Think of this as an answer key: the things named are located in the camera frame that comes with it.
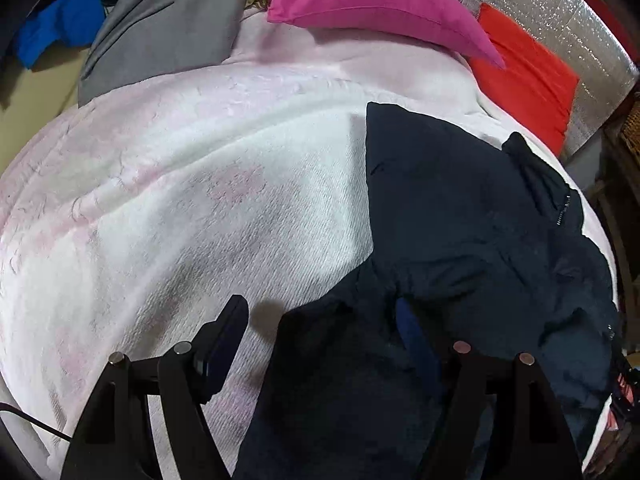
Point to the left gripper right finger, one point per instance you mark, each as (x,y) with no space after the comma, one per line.
(529,436)

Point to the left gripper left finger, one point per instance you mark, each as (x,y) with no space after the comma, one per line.
(113,438)

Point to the navy blue puffer jacket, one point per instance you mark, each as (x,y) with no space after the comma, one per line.
(486,245)

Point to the white pink bed blanket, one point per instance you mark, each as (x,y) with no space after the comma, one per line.
(129,222)

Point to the wicker basket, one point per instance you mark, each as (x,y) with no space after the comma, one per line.
(630,129)

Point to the red pillow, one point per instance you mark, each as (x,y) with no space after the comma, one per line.
(536,87)

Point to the blue garment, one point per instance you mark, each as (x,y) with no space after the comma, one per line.
(74,23)

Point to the grey garment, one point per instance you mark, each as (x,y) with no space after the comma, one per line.
(142,39)

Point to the silver foil insulation mat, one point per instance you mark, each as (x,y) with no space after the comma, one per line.
(572,30)

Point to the pink pillow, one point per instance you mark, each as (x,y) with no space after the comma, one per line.
(447,23)

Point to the red cloth on headboard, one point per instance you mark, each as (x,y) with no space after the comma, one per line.
(620,22)

